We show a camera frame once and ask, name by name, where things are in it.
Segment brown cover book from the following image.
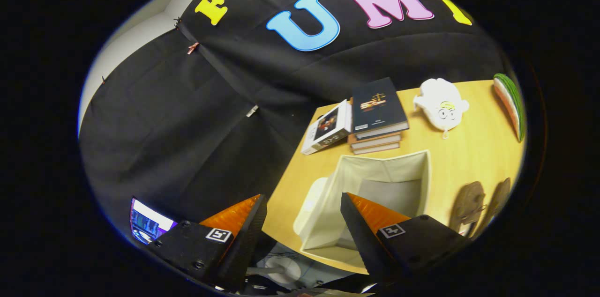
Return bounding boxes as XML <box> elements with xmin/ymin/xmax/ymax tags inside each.
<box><xmin>348</xmin><ymin>132</ymin><xmax>403</xmax><ymax>150</ymax></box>

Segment brown fuzzy shoe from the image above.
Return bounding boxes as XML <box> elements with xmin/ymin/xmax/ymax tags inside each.
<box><xmin>473</xmin><ymin>178</ymin><xmax>511</xmax><ymax>239</ymax></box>
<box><xmin>449</xmin><ymin>181</ymin><xmax>486</xmax><ymax>237</ymax></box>

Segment dark blue book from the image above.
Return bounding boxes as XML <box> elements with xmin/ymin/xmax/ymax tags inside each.
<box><xmin>352</xmin><ymin>77</ymin><xmax>409</xmax><ymax>140</ymax></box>

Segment grey fabric storage box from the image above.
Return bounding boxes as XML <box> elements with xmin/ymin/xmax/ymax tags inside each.
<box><xmin>293</xmin><ymin>149</ymin><xmax>432</xmax><ymax>265</ymax></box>

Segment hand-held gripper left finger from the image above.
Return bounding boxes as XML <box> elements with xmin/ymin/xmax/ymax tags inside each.
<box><xmin>145</xmin><ymin>194</ymin><xmax>269</xmax><ymax>292</ymax></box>

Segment watermelon slice plush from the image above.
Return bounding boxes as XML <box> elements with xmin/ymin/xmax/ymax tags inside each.
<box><xmin>493</xmin><ymin>73</ymin><xmax>525</xmax><ymax>143</ymax></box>

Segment white plush toy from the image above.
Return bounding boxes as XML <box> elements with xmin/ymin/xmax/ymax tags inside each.
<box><xmin>413</xmin><ymin>78</ymin><xmax>470</xmax><ymax>139</ymax></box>

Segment white round object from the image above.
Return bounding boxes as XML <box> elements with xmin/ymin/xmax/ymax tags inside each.
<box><xmin>262</xmin><ymin>256</ymin><xmax>303</xmax><ymax>286</ymax></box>

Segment white boxed book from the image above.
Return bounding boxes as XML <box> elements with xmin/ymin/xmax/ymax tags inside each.
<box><xmin>300</xmin><ymin>99</ymin><xmax>353</xmax><ymax>156</ymax></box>

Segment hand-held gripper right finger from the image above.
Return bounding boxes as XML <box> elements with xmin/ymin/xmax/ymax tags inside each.
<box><xmin>340</xmin><ymin>192</ymin><xmax>470</xmax><ymax>283</ymax></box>

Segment thin pale book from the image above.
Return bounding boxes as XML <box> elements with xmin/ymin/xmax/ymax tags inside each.
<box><xmin>351</xmin><ymin>141</ymin><xmax>401</xmax><ymax>155</ymax></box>

